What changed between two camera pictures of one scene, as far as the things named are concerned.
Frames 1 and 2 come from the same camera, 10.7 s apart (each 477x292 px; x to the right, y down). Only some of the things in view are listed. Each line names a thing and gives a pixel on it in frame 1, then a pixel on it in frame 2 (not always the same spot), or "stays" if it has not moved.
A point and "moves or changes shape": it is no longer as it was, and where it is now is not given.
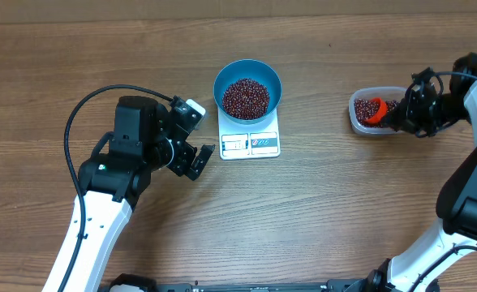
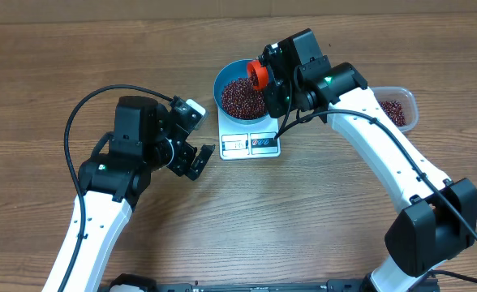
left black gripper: (182, 165) stays
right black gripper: (400, 113) → (273, 101)
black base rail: (337, 285) stays
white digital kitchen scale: (259, 139) stays
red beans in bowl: (246, 99) stays
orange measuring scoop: (381, 113) moves or changes shape
